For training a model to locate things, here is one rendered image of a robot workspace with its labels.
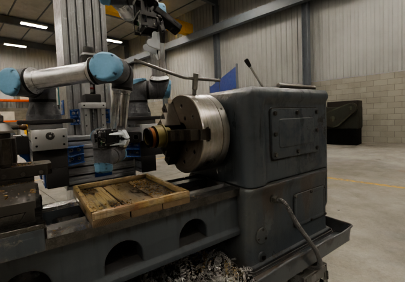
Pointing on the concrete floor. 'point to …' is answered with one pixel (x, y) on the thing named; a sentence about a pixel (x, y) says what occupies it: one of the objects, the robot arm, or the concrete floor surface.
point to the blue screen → (226, 81)
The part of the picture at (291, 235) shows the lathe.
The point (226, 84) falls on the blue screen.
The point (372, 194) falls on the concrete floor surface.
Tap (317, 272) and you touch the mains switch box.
